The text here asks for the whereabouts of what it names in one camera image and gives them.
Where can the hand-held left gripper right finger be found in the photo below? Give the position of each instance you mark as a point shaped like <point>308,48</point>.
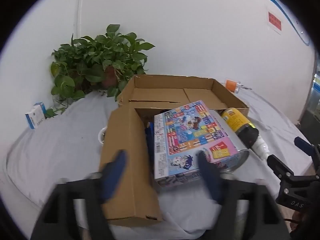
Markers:
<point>210,177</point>

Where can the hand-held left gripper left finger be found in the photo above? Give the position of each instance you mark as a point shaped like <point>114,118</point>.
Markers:
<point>114,177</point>

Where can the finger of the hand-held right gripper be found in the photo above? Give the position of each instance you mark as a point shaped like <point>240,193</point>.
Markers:
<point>280,167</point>
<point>303,146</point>

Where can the grey metal can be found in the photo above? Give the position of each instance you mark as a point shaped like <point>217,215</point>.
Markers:
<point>231,142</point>

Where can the colourful cartoon puzzle box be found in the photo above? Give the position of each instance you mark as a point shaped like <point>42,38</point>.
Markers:
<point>185,130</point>

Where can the yellow bottle with black band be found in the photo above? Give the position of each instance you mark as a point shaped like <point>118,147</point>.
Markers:
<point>235,120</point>

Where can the brown cardboard box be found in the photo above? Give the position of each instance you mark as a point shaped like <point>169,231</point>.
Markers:
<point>155,95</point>

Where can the white cup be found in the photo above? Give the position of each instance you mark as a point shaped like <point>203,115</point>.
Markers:
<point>101,136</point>

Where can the brown cardboard box lid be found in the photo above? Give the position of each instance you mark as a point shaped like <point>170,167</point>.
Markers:
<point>120,130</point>

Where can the dark blue object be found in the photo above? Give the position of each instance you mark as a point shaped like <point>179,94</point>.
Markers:
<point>150,140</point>

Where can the grey tablecloth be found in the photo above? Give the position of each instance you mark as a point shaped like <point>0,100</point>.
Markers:
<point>62,142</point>

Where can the small orange labelled container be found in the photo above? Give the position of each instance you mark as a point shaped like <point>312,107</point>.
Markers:
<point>231,85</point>

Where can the blue and white medicine box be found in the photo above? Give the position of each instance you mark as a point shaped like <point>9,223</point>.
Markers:
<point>35,117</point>

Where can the potted green plant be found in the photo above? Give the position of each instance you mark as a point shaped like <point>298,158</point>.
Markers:
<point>100,55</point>

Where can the red wall sign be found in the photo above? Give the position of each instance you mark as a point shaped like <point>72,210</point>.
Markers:
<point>274,21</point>

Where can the white wall conduit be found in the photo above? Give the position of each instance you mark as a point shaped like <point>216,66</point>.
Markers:
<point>79,10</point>

